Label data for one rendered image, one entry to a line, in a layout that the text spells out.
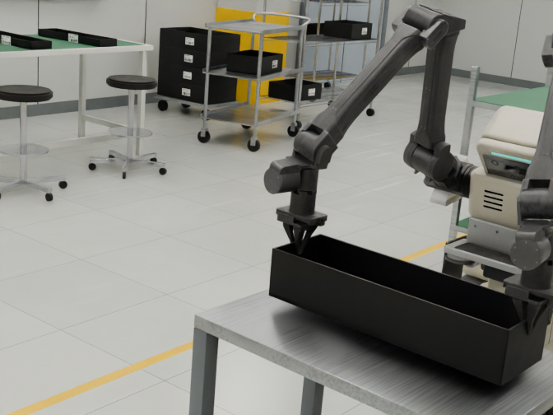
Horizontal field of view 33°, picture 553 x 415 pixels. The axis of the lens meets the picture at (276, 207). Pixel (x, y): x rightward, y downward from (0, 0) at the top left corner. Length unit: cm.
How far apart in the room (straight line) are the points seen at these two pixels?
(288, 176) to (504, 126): 58
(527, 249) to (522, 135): 62
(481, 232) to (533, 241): 70
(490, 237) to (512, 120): 30
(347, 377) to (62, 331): 224
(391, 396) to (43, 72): 664
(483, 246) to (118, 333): 191
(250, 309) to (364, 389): 41
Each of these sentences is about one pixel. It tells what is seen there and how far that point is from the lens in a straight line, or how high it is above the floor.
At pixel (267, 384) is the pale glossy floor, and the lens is 350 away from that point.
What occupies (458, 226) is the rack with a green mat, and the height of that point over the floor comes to 35.
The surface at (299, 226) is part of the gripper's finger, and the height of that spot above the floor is 98.
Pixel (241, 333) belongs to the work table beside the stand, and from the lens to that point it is 192.
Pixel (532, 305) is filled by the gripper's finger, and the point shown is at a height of 97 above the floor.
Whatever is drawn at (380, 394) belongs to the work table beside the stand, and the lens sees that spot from 174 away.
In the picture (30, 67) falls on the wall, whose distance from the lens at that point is 803.
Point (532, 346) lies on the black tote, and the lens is 187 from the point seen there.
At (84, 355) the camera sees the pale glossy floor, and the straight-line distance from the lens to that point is 367.
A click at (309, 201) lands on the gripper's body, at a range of 204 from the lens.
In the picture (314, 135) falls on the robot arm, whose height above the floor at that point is 118.
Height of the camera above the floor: 158
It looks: 16 degrees down
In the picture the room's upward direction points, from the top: 5 degrees clockwise
